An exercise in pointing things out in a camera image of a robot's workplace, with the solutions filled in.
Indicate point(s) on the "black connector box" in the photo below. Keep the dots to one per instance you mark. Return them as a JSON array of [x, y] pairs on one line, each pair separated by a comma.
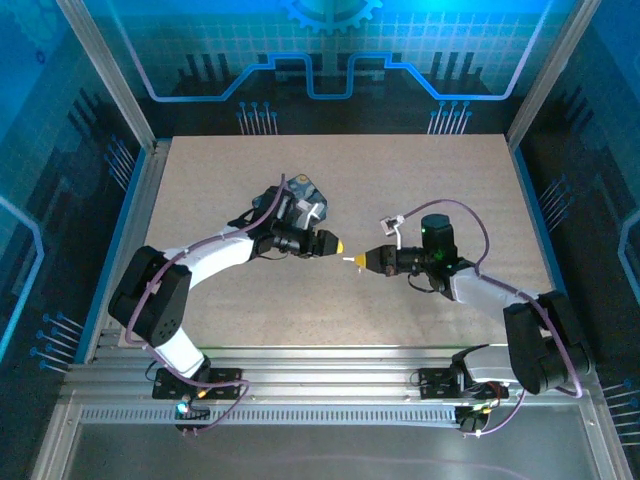
[[470, 420], [192, 415]]

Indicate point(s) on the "aluminium front frame rail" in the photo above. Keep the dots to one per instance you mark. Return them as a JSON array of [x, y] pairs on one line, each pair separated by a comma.
[[325, 365]]

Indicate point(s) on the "left black connector box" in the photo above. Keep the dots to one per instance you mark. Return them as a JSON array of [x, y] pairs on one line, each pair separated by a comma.
[[192, 415]]

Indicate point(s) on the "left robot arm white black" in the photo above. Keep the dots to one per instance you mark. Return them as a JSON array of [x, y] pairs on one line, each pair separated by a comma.
[[165, 300]]

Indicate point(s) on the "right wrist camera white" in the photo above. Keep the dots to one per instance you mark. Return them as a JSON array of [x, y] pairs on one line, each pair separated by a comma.
[[391, 226]]

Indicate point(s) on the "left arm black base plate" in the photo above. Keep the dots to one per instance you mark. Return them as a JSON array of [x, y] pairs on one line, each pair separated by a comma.
[[222, 387]]

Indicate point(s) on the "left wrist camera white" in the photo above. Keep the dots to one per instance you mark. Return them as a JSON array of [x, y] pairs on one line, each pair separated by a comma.
[[306, 212]]

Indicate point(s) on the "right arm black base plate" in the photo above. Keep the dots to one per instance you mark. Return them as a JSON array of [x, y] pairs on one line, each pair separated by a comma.
[[435, 382]]

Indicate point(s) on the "aluminium frame post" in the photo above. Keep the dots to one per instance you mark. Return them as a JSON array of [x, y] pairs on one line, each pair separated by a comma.
[[550, 75], [110, 75]]

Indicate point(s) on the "small silver keys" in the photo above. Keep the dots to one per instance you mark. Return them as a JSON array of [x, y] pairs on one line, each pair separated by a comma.
[[350, 261]]

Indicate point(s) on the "right black connector box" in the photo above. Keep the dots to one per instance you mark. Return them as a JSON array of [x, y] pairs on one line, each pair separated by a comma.
[[470, 420]]

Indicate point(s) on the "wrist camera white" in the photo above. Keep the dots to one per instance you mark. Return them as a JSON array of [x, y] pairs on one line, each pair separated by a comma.
[[306, 212], [391, 226]]

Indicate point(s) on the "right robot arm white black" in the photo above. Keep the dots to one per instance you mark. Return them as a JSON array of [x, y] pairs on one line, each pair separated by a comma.
[[540, 340]]

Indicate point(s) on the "aluminium side rail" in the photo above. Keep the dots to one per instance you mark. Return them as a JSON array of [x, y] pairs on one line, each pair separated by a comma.
[[132, 225]]

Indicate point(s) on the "starry night tin box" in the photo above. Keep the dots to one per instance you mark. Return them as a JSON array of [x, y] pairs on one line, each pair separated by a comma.
[[306, 189]]

